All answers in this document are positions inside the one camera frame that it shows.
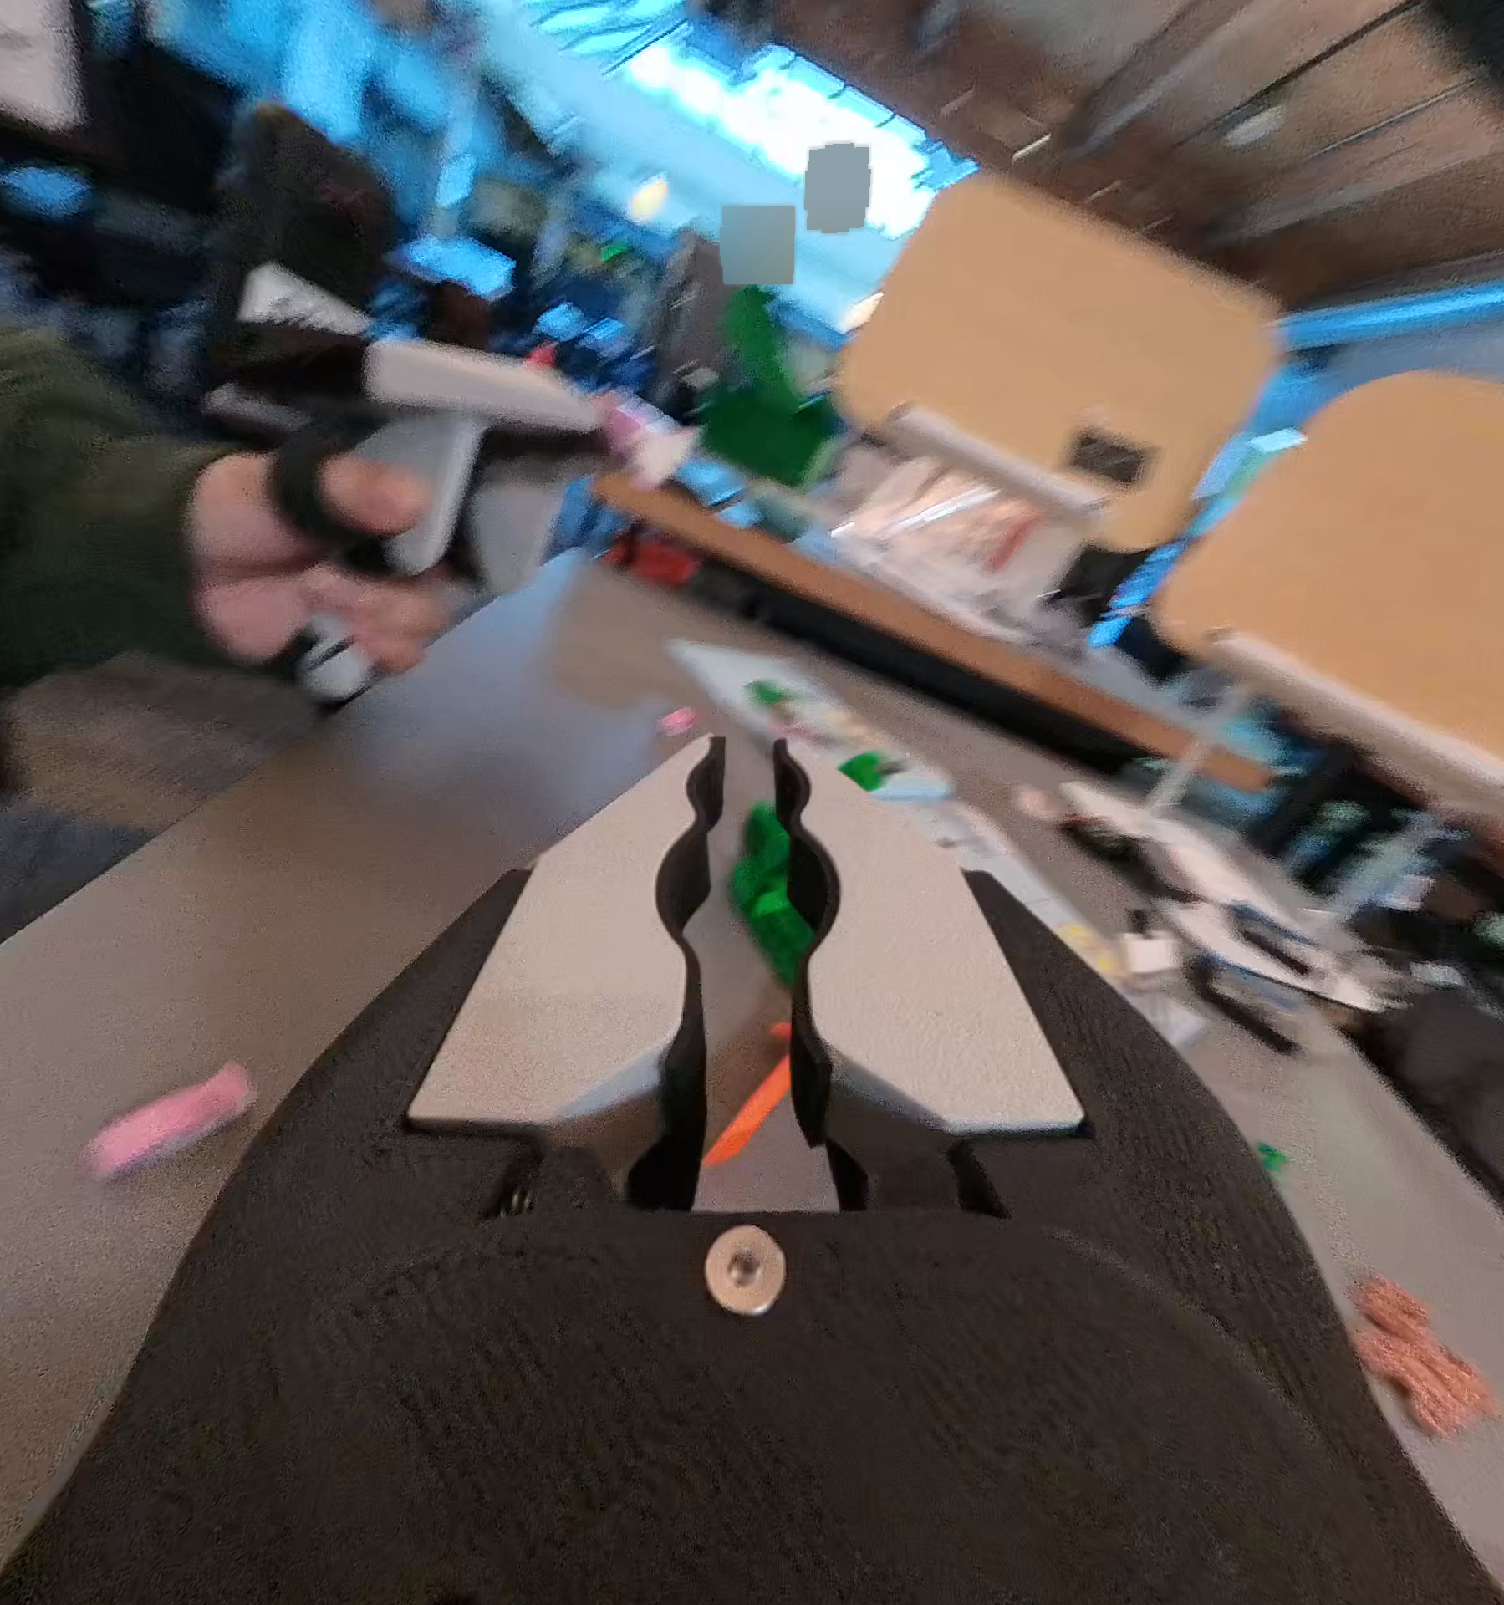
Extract salmon pink lego pieces cluster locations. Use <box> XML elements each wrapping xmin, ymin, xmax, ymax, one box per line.
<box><xmin>1345</xmin><ymin>1277</ymin><xmax>1503</xmax><ymax>1438</ymax></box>

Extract orange lego separator tool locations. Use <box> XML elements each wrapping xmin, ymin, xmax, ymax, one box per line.
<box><xmin>703</xmin><ymin>1022</ymin><xmax>794</xmax><ymax>1172</ymax></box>

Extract pile of papers and parts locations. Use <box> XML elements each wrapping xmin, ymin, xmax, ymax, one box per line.
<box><xmin>1016</xmin><ymin>775</ymin><xmax>1394</xmax><ymax>1049</ymax></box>

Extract wooden table with dark edge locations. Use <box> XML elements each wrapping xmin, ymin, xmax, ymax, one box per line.
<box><xmin>592</xmin><ymin>475</ymin><xmax>1273</xmax><ymax>794</ymax></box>

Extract pink and white lego piece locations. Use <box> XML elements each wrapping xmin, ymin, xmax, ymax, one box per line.
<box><xmin>596</xmin><ymin>392</ymin><xmax>699</xmax><ymax>489</ymax></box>

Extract lego instruction booklet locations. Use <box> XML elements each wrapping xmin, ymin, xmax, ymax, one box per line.
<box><xmin>666</xmin><ymin>641</ymin><xmax>958</xmax><ymax>808</ymax></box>

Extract person's left hand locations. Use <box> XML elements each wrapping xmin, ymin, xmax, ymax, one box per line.
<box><xmin>185</xmin><ymin>450</ymin><xmax>456</xmax><ymax>670</ymax></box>

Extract pink lego brick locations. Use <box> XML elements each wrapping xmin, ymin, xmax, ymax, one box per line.
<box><xmin>84</xmin><ymin>1065</ymin><xmax>259</xmax><ymax>1184</ymax></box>

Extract person's left forearm green sleeve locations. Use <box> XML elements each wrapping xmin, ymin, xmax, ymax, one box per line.
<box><xmin>0</xmin><ymin>324</ymin><xmax>232</xmax><ymax>730</ymax></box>

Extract green lego leaf piece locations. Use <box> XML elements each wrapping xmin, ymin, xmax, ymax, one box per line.
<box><xmin>726</xmin><ymin>802</ymin><xmax>820</xmax><ymax>995</ymax></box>

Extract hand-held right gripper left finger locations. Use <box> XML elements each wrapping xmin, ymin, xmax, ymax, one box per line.
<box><xmin>407</xmin><ymin>736</ymin><xmax>728</xmax><ymax>1213</ymax></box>

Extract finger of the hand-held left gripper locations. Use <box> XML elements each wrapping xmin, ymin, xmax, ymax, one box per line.
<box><xmin>366</xmin><ymin>341</ymin><xmax>606</xmax><ymax>438</ymax></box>

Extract clear plastic bags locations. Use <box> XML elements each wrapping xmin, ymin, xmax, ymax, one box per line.
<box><xmin>828</xmin><ymin>446</ymin><xmax>1086</xmax><ymax>608</ymax></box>

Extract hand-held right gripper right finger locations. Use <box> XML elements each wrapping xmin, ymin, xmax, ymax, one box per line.
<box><xmin>773</xmin><ymin>738</ymin><xmax>1088</xmax><ymax>1217</ymax></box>

